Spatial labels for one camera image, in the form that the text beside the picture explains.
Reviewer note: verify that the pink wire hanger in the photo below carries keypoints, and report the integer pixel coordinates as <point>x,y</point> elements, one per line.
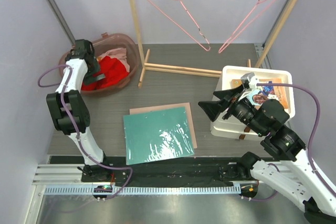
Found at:
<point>258,9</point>
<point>180,16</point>

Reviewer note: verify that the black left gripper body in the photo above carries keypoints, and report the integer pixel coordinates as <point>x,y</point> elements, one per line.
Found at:
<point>95,66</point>

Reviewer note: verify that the pink board under mat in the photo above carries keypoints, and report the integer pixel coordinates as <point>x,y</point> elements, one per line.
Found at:
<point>171,106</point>

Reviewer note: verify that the metal corner post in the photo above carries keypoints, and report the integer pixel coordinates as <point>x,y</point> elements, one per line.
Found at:
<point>59,16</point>

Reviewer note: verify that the white drawer storage box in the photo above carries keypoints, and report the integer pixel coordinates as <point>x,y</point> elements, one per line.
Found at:
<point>233,128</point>

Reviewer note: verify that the red t shirt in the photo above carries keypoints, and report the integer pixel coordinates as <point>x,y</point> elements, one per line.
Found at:
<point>114,70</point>

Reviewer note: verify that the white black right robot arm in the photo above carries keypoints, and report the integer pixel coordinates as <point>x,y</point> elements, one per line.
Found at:
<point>314,193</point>

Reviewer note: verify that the aluminium rail frame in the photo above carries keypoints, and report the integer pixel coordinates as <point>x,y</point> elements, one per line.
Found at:
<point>257,202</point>

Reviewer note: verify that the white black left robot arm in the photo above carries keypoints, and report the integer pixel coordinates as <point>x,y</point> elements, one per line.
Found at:
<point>67,108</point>

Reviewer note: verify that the pink plastic basket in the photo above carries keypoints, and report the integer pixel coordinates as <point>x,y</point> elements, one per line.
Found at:
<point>104,44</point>

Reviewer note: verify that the white slotted cable duct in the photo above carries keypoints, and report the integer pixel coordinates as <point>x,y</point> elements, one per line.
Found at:
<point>101,190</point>

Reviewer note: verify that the pink t shirt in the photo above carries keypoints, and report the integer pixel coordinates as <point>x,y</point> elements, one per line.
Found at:
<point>118,53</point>

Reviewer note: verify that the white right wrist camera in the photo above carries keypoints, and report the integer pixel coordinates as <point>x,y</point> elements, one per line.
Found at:
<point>249,82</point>

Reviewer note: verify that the green cutting mat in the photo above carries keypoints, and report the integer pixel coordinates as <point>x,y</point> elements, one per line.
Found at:
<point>157,136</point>

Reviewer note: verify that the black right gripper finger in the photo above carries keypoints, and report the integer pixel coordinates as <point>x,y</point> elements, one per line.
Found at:
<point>213,108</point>
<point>228,94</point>

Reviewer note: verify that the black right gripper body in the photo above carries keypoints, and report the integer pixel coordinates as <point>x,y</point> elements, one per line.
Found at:
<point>244,111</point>

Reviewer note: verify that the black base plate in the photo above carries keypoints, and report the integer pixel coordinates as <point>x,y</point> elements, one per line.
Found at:
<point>173,173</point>

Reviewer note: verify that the wooden clothes rack frame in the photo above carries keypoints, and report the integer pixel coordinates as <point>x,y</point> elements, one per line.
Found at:
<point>144,55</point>

